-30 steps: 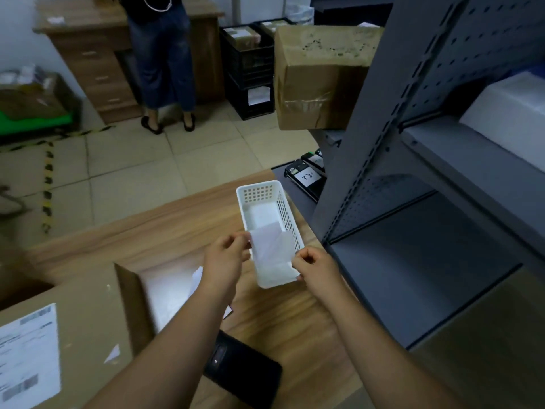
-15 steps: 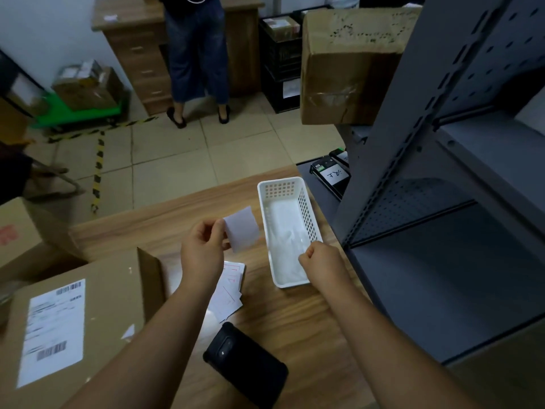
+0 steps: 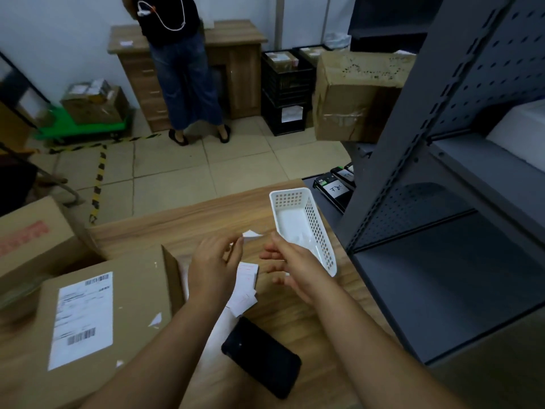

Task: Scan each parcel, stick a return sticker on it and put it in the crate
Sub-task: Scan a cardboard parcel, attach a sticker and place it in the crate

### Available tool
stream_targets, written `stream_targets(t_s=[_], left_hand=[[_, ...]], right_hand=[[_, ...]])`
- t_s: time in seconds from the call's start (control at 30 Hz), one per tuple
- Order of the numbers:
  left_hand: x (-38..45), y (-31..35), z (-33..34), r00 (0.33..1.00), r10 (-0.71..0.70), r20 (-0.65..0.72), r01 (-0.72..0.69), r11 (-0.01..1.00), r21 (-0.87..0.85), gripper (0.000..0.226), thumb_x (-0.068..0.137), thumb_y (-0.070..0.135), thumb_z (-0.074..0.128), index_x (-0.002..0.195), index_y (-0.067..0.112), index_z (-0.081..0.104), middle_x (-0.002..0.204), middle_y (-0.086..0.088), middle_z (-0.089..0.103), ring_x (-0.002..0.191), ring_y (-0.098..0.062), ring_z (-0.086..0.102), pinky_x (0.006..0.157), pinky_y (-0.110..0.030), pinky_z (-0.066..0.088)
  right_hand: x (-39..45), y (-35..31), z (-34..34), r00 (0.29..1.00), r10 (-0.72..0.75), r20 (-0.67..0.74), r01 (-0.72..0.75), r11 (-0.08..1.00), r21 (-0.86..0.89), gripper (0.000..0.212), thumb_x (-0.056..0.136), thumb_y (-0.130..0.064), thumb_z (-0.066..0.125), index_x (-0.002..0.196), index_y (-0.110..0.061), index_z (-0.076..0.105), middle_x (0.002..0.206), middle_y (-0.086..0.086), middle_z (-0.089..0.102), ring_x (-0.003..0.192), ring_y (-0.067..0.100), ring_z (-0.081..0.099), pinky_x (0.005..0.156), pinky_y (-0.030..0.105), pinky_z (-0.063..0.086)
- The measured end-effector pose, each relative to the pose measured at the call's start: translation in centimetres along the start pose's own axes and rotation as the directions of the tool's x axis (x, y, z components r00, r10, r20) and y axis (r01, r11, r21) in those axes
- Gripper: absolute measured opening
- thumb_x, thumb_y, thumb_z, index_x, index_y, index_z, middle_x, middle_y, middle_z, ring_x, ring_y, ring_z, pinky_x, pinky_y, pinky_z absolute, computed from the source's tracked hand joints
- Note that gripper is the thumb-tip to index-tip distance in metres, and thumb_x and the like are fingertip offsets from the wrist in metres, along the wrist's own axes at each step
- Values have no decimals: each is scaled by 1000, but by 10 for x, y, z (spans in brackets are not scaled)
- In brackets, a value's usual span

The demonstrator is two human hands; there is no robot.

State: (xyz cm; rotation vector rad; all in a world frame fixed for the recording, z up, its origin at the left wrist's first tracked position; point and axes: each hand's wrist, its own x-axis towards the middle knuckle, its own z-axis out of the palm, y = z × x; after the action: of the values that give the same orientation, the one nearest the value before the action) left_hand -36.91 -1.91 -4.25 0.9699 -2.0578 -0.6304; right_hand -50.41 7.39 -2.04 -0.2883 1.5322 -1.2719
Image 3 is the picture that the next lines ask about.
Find stack of white stickers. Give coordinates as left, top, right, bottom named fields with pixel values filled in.
left=225, top=261, right=259, bottom=318

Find white plastic bag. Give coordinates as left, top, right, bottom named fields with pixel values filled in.
left=323, top=32, right=352, bottom=51

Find person's right forearm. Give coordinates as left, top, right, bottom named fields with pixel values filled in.
left=315, top=287, right=469, bottom=409

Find person's left hand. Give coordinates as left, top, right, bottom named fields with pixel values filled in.
left=187, top=233, right=244, bottom=311

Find black handheld scanner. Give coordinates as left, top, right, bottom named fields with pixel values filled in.
left=221, top=316, right=302, bottom=400

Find person's right hand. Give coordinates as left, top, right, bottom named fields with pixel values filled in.
left=259, top=232, right=337, bottom=305

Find black plastic crates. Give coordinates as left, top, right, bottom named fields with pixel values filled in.
left=261, top=91, right=312, bottom=137

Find black plastic crate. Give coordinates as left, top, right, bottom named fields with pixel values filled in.
left=261, top=49, right=316, bottom=108
left=294, top=44, right=333, bottom=68

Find small yellowish cardboard box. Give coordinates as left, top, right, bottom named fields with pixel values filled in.
left=87, top=78, right=112, bottom=103

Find person's left forearm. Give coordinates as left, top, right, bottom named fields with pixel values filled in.
left=81, top=300, right=222, bottom=409

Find white flat box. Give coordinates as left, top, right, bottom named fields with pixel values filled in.
left=487, top=99, right=545, bottom=173

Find red striped cardboard box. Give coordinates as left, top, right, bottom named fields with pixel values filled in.
left=0, top=196, right=101, bottom=303

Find black office chair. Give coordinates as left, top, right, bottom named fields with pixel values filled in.
left=0, top=142, right=82, bottom=218

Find stack of large cardboard boxes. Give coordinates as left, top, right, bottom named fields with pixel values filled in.
left=0, top=102, right=35, bottom=154

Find pile of translucent backing papers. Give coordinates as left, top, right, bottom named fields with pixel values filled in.
left=280, top=208, right=318, bottom=252

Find green platform trolley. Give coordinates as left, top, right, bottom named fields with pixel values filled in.
left=0, top=51, right=133, bottom=143

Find labelled flat cardboard box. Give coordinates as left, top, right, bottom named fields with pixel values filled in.
left=299, top=45, right=329, bottom=66

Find large plain cardboard box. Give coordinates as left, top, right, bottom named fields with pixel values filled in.
left=23, top=245, right=185, bottom=409

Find wooden drawer desk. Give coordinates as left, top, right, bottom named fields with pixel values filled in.
left=107, top=19, right=268, bottom=132

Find black scanners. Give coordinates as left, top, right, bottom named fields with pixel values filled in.
left=313, top=174, right=353, bottom=211

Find large wrapped cardboard box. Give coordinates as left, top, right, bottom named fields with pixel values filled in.
left=313, top=51, right=417, bottom=143

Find medium taped cardboard box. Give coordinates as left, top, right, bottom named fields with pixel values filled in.
left=61, top=85, right=130, bottom=126

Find white perforated plastic tray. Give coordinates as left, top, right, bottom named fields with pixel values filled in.
left=269, top=187, right=338, bottom=277

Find dark metal shelf rack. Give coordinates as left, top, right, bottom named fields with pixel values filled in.
left=349, top=0, right=446, bottom=54
left=336, top=0, right=545, bottom=365

